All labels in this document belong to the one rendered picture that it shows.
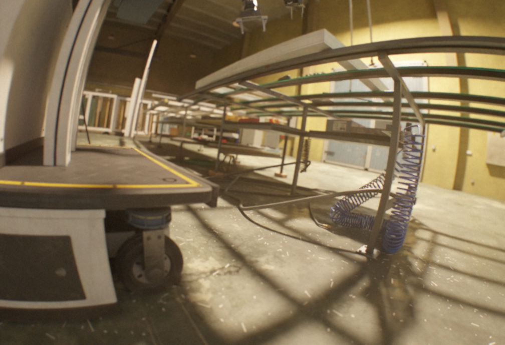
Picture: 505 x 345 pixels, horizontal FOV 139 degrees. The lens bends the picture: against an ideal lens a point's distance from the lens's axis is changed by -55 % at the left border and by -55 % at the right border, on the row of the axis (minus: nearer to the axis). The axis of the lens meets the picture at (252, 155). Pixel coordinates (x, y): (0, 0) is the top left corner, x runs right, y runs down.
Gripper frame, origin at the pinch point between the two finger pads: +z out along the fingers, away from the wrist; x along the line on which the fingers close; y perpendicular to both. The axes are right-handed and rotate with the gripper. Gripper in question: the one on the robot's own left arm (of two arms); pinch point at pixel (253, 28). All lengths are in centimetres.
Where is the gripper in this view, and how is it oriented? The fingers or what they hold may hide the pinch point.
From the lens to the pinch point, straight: 137.5
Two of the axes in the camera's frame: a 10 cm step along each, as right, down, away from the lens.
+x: -9.9, 1.3, 0.0
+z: 1.2, 9.9, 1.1
